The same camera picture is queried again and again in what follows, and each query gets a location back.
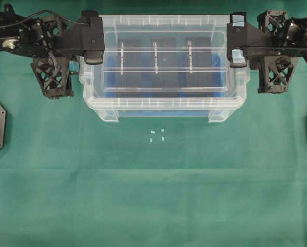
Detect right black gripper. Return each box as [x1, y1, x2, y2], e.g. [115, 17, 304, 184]
[227, 10, 307, 94]

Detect blue foam liner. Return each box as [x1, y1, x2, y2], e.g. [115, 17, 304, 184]
[104, 54, 228, 118]

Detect left black camera box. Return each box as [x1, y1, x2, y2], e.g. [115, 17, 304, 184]
[116, 39, 142, 98]

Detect right black camera box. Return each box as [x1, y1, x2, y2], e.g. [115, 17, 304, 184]
[184, 37, 214, 97]

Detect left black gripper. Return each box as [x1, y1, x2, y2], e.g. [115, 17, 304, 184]
[31, 10, 104, 98]

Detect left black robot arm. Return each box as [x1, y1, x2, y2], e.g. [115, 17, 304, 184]
[0, 4, 105, 99]

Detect clear plastic storage box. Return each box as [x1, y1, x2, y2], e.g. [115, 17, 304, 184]
[79, 51, 250, 123]

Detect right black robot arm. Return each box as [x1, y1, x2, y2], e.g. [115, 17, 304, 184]
[227, 10, 307, 94]

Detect clear plastic box lid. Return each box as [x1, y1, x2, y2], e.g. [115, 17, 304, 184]
[80, 15, 249, 110]

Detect middle black camera box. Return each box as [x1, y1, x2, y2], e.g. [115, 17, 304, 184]
[151, 38, 179, 98]

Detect black camera box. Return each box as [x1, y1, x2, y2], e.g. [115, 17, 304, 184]
[151, 38, 179, 98]
[116, 39, 142, 98]
[184, 37, 214, 97]

